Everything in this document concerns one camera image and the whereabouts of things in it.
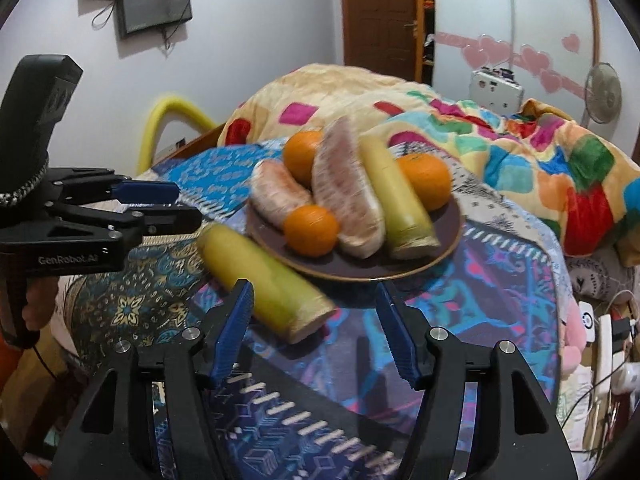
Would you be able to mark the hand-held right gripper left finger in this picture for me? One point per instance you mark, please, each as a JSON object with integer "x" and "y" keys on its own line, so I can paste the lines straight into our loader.
{"x": 232, "y": 330}

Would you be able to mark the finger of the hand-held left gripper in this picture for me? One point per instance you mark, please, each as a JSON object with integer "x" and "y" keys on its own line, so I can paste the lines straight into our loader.
{"x": 145, "y": 191}
{"x": 165, "y": 220}

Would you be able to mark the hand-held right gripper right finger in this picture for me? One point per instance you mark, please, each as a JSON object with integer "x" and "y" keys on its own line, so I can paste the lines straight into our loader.
{"x": 400, "y": 340}

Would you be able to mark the yellow-green sugarcane piece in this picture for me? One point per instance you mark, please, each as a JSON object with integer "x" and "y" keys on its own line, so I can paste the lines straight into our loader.
{"x": 265, "y": 280}
{"x": 397, "y": 200}

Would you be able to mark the purple plate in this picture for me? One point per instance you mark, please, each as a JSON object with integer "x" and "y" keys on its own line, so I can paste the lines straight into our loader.
{"x": 350, "y": 267}

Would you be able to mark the thin peeled pomelo segment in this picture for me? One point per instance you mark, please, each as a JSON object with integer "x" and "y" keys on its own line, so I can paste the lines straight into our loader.
{"x": 275, "y": 192}

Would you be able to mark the small tangerine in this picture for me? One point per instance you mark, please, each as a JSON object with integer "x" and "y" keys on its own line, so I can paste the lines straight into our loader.
{"x": 311, "y": 231}

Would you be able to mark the thick peeled pomelo segment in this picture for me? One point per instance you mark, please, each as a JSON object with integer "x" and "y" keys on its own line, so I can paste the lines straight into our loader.
{"x": 350, "y": 190}

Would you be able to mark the large orange with sticker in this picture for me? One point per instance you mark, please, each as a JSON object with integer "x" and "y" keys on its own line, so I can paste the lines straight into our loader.
{"x": 427, "y": 182}

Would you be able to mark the person's left hand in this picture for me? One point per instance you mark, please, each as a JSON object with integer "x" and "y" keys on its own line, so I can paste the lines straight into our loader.
{"x": 40, "y": 305}

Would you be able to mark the turquoise patterned cloth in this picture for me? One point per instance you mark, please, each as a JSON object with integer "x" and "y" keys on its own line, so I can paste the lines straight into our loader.
{"x": 210, "y": 175}

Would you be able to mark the yellow foam tube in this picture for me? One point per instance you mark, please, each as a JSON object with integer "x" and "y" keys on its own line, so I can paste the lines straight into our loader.
{"x": 150, "y": 120}

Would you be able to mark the blue purple patterned cloth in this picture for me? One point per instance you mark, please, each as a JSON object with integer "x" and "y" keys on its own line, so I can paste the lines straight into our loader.
{"x": 475, "y": 300}

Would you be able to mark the teal gold floral cloth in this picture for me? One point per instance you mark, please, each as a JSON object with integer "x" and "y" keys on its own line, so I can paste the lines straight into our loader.
{"x": 135, "y": 305}

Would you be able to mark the white power strip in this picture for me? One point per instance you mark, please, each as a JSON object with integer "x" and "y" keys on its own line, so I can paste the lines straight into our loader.
{"x": 605, "y": 345}

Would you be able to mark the grey printed pillow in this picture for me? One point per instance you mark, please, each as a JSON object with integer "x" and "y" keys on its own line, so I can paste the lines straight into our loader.
{"x": 597, "y": 272}

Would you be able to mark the colourful patchwork blanket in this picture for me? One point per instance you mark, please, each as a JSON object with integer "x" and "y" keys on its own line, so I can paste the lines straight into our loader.
{"x": 550, "y": 175}

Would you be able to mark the small white appliance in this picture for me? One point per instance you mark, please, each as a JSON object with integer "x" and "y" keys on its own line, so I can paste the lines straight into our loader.
{"x": 497, "y": 89}

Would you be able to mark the brown wooden door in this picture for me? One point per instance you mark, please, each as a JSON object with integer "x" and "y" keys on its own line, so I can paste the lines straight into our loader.
{"x": 380, "y": 15}

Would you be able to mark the standing fan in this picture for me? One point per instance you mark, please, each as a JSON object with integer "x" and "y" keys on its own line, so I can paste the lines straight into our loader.
{"x": 602, "y": 92}

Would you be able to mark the wardrobe with heart stickers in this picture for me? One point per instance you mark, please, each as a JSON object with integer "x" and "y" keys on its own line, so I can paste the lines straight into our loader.
{"x": 500, "y": 10}

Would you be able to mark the small wall-mounted monitor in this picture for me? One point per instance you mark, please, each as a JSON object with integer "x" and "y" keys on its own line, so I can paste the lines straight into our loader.
{"x": 155, "y": 7}

